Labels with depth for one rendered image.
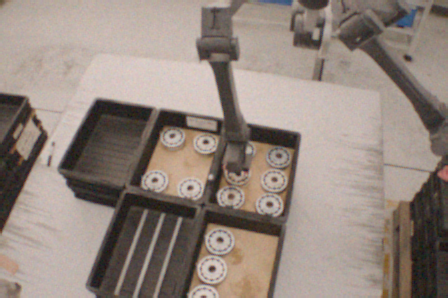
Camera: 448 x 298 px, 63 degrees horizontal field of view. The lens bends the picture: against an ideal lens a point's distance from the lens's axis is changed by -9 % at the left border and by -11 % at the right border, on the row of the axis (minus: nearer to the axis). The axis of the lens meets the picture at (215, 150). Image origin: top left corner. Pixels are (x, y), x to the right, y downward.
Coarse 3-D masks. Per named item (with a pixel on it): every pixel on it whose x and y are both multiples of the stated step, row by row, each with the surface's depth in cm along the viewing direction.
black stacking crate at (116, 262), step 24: (120, 216) 142; (168, 216) 149; (192, 216) 146; (120, 240) 143; (144, 240) 143; (168, 240) 143; (120, 264) 138; (168, 264) 138; (96, 288) 130; (120, 288) 133; (144, 288) 133; (168, 288) 133
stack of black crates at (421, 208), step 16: (432, 176) 194; (416, 192) 214; (432, 192) 189; (416, 208) 208; (432, 208) 185; (416, 224) 203; (432, 224) 182; (416, 240) 198; (432, 240) 180; (416, 256) 197
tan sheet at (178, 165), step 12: (192, 132) 171; (192, 144) 168; (156, 156) 164; (168, 156) 164; (180, 156) 164; (192, 156) 164; (156, 168) 161; (168, 168) 161; (180, 168) 161; (192, 168) 161; (204, 168) 161; (180, 180) 158; (204, 180) 157; (168, 192) 155
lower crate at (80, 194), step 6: (78, 192) 163; (84, 192) 162; (90, 192) 157; (78, 198) 167; (84, 198) 167; (90, 198) 165; (96, 198) 163; (102, 198) 161; (108, 198) 157; (114, 198) 155; (102, 204) 165; (108, 204) 164; (114, 204) 163
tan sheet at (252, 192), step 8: (256, 144) 167; (264, 144) 167; (256, 152) 165; (264, 152) 164; (256, 160) 162; (264, 160) 162; (256, 168) 160; (264, 168) 160; (288, 168) 160; (256, 176) 158; (288, 176) 158; (224, 184) 156; (248, 184) 156; (256, 184) 156; (288, 184) 155; (248, 192) 154; (256, 192) 154; (216, 200) 152; (248, 200) 152; (256, 200) 152; (248, 208) 150; (280, 216) 148
